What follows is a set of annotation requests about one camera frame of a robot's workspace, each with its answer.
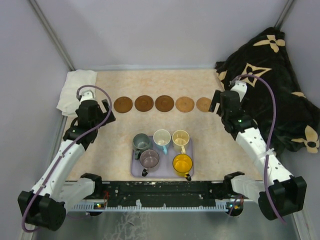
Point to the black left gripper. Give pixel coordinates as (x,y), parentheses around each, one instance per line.
(106,107)

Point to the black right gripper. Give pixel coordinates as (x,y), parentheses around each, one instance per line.
(216,99)

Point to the light woven coaster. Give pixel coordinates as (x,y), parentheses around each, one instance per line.
(203,104)

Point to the dark wooden coaster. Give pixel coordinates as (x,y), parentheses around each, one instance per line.
(164,103)
(123,104)

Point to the woven rattan coaster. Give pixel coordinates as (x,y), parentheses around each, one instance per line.
(185,104)

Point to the brown wooden coaster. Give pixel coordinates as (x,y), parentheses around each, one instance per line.
(144,103)

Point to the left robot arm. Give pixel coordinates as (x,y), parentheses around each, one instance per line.
(48,202)

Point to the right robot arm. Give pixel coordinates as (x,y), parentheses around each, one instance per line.
(280,193)

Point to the white folded cloth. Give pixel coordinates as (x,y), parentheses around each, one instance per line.
(68,102)

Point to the black floral blanket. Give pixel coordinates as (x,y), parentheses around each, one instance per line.
(273,92)

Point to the cream mug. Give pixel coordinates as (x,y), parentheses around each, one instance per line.
(180,140)

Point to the grey-green mug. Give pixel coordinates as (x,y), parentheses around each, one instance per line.
(140,143)

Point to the yellow mug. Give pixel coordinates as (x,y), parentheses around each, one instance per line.
(182,165)

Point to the purple mug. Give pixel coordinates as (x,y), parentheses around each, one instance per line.
(150,161)

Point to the lavender plastic tray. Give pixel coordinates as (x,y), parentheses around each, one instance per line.
(164,169)

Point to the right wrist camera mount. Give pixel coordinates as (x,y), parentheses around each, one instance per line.
(241,88)

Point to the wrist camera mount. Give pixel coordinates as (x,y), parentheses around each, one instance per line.
(87,95)
(241,88)

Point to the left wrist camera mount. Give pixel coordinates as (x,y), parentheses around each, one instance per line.
(87,95)

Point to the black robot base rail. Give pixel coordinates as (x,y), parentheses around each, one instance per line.
(162,193)

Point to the white mug blue handle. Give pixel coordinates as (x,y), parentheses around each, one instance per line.
(162,139)

